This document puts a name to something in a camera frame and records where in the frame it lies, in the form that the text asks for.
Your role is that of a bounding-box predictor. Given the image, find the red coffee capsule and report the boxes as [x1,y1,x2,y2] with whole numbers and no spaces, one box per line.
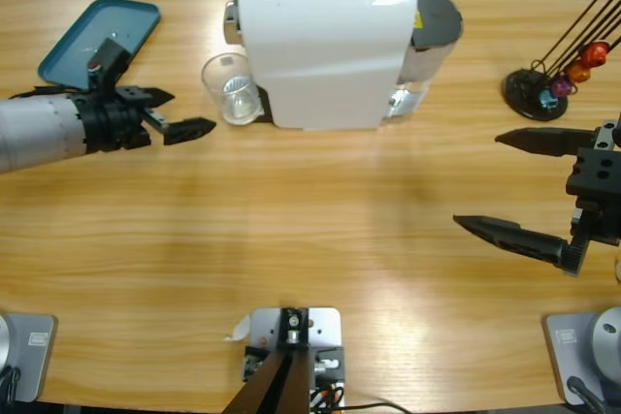
[581,43,610,69]

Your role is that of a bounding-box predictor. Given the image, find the orange wires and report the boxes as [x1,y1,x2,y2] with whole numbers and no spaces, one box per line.
[311,381,342,408]

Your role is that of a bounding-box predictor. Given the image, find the clear water tank dark lid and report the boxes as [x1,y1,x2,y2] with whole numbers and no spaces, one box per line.
[387,0,465,119]

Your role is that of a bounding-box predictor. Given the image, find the purple coffee capsule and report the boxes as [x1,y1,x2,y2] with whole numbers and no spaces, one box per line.
[550,77,576,100]

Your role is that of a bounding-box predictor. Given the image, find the clear plastic cup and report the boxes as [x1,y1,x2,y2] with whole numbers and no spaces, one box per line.
[201,52,263,127]

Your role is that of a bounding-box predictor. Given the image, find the orange coffee capsule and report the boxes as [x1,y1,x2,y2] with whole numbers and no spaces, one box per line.
[566,59,594,86]

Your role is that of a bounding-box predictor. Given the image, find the teal plastic tray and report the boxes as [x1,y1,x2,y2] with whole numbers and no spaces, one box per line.
[37,0,162,94]

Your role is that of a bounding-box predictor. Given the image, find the white capsule coffee machine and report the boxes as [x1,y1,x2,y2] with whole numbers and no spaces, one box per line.
[223,0,419,133]

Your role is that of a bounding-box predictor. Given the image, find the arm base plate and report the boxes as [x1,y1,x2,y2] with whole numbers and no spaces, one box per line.
[541,306,621,406]
[0,312,58,403]

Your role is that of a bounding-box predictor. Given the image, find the white tape tab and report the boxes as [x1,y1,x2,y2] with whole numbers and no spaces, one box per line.
[223,314,253,343]

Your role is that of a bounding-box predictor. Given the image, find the dark camera mast post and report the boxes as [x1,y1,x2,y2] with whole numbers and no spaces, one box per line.
[223,306,312,414]

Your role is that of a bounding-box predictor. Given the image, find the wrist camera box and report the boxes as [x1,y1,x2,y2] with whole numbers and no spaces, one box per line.
[85,38,133,93]

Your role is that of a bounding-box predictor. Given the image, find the black capsule holder with rods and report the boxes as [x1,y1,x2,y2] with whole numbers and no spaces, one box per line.
[502,0,621,123]

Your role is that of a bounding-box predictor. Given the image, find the white mount block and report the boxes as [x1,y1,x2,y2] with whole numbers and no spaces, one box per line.
[242,305,346,414]

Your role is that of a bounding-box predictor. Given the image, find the silver drip tray grille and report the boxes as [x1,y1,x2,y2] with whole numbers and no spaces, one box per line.
[220,75,273,124]

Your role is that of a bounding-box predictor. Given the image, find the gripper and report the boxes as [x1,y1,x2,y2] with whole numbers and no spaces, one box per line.
[72,86,217,155]
[452,120,621,279]

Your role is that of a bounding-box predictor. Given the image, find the black mount cable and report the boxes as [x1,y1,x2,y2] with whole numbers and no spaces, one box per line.
[339,400,409,414]

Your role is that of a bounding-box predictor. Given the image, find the black base cable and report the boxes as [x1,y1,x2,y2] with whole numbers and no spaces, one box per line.
[566,375,608,414]
[0,366,23,403]

